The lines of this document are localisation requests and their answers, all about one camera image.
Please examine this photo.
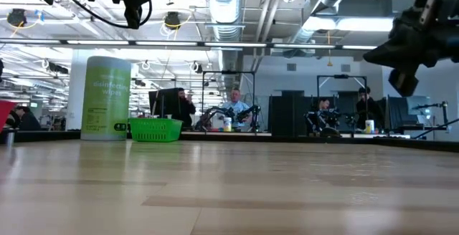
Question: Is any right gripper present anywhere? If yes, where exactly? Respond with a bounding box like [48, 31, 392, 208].
[362, 0, 459, 98]

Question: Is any black ceiling-mounted device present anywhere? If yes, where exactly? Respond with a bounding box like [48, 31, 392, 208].
[164, 11, 182, 30]
[6, 8, 28, 27]

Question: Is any yellow hanging pendant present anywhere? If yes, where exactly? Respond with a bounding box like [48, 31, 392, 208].
[326, 30, 333, 67]

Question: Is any person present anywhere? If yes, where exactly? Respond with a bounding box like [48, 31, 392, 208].
[308, 97, 340, 134]
[354, 86, 385, 130]
[221, 87, 252, 128]
[171, 87, 197, 128]
[6, 105, 42, 132]

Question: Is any grey background monitor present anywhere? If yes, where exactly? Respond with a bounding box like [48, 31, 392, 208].
[405, 95, 432, 117]

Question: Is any long ceiling light strip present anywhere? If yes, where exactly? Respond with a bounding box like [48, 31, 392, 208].
[0, 38, 379, 52]

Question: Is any black background monitor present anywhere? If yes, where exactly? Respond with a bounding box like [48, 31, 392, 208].
[148, 87, 180, 119]

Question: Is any black partition panel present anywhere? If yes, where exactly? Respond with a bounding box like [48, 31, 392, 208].
[268, 90, 316, 138]

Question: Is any green disinfecting wipes canister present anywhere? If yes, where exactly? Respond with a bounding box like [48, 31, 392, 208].
[80, 55, 132, 141]

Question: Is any small green plastic basket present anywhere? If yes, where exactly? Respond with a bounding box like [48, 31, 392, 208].
[128, 117, 184, 143]

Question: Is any small grey cylinder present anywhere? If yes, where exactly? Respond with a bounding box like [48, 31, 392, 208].
[5, 127, 16, 148]

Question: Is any black background rig frame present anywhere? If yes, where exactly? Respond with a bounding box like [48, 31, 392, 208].
[202, 70, 257, 128]
[316, 74, 368, 100]

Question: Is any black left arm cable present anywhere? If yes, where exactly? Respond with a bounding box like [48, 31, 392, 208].
[65, 0, 153, 30]

